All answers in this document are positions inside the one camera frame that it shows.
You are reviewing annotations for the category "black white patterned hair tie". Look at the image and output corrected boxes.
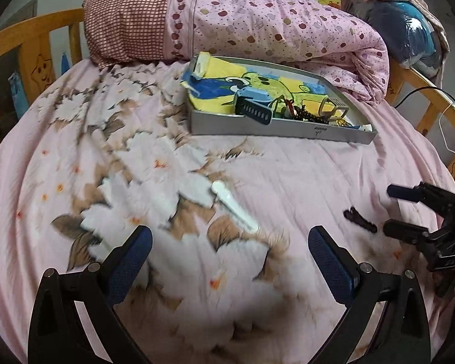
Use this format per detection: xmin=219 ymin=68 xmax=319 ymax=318
xmin=342 ymin=206 xmax=379 ymax=234

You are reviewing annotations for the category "grey rectangular hair clip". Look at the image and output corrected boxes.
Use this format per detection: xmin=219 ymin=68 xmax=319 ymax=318
xmin=318 ymin=97 xmax=349 ymax=122

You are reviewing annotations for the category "dark beaded necklace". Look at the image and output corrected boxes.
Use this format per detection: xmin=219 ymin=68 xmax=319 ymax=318
xmin=293 ymin=103 xmax=329 ymax=124

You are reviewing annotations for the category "red cord bracelet with bead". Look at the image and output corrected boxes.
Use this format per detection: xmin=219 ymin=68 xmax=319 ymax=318
xmin=268 ymin=96 xmax=298 ymax=119

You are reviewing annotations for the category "white hair clip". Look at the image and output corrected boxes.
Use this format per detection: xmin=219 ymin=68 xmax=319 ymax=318
xmin=211 ymin=180 xmax=260 ymax=233

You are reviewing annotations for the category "light blue smart watch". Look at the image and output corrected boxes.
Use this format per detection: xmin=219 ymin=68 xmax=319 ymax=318
xmin=234 ymin=86 xmax=273 ymax=126

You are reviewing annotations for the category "pink floral bed sheet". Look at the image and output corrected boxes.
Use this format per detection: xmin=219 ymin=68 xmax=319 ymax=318
xmin=0 ymin=60 xmax=455 ymax=363

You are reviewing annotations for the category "blue bundle in plastic bag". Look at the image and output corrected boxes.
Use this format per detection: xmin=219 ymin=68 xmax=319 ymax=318
xmin=341 ymin=0 xmax=443 ymax=79

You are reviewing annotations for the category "frog drawing paper in tray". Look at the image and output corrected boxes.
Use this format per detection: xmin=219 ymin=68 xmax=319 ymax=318
xmin=180 ymin=52 xmax=328 ymax=114

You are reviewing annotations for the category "pink dotted rolled quilt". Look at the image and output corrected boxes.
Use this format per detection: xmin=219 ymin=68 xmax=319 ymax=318
xmin=83 ymin=0 xmax=389 ymax=102

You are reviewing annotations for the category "grey door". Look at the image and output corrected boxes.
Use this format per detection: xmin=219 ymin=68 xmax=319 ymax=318
xmin=0 ymin=0 xmax=38 ymax=31

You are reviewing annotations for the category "white cable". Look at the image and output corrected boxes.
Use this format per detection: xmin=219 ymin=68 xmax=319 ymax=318
xmin=437 ymin=102 xmax=455 ymax=156

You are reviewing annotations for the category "black cable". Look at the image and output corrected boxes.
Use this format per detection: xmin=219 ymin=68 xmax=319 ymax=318
xmin=393 ymin=85 xmax=455 ymax=117

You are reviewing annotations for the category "wooden bed rail right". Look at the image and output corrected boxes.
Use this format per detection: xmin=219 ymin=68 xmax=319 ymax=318
xmin=384 ymin=58 xmax=455 ymax=183

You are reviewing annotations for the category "wooden bed rail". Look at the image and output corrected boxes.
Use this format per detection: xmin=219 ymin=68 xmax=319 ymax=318
xmin=384 ymin=58 xmax=455 ymax=183
xmin=0 ymin=8 xmax=84 ymax=103

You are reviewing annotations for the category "wooden bed rail left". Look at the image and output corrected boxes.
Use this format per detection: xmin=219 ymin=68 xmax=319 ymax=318
xmin=0 ymin=8 xmax=84 ymax=103

